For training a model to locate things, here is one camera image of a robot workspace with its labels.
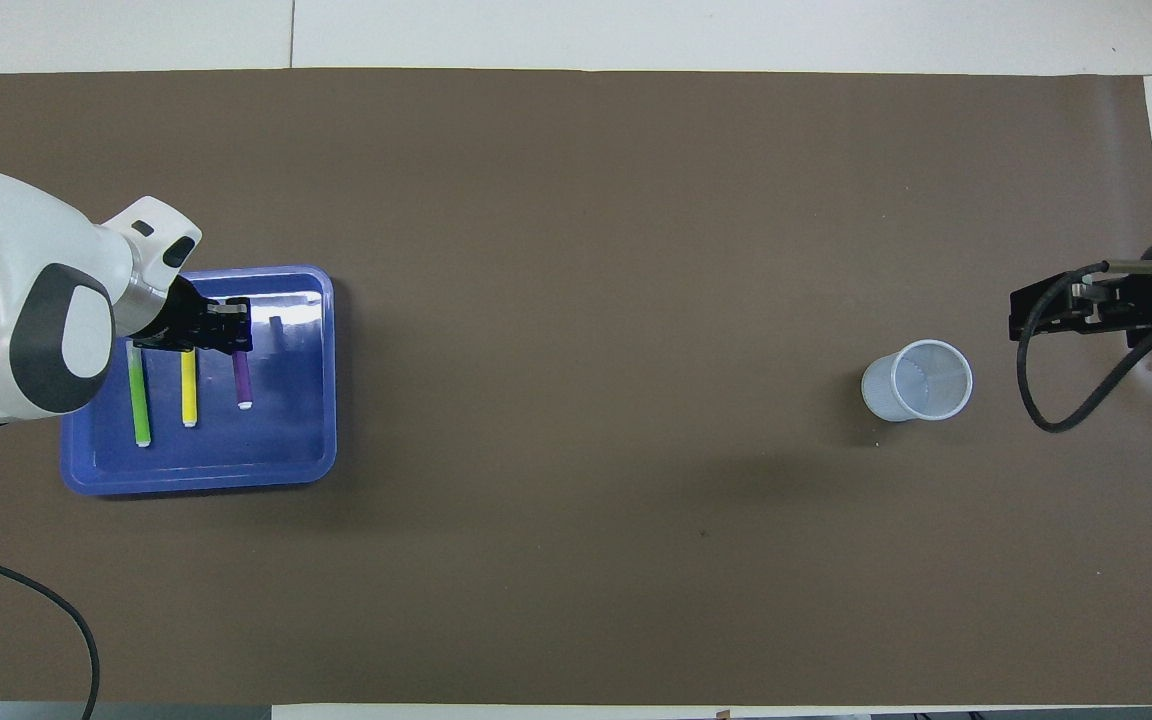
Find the translucent plastic pen cup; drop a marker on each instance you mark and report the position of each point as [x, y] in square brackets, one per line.
[921, 385]

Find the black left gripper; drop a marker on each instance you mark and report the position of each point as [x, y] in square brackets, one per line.
[171, 315]

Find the blue plastic tray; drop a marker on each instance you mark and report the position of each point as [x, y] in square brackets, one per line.
[296, 450]

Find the green pen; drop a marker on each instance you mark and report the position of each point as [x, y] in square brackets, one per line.
[140, 400]

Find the brown table mat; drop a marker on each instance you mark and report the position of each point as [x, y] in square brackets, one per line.
[576, 300]

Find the yellow pen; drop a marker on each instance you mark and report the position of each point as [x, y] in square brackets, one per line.
[189, 390]

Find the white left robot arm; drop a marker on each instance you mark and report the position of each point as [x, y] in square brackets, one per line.
[6, 250]

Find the purple pen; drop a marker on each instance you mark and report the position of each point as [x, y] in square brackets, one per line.
[242, 380]

